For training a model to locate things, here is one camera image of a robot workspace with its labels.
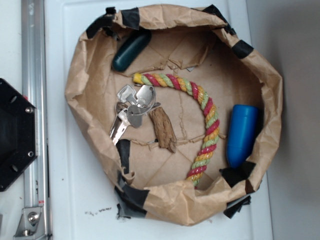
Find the brown wood chip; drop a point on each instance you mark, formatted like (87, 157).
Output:
(163, 129)

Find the brown paper bag bin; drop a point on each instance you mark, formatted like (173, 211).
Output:
(214, 71)

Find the silver key bunch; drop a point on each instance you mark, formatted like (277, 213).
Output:
(131, 108)

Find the dark green plastic capsule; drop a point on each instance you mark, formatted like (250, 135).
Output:
(130, 49)

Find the blue plastic capsule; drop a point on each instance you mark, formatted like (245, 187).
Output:
(241, 135)

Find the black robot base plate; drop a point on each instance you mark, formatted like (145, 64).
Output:
(17, 134)

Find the aluminium rail profile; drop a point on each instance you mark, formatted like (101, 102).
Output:
(36, 176)

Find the metal corner bracket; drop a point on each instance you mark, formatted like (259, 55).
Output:
(31, 225)

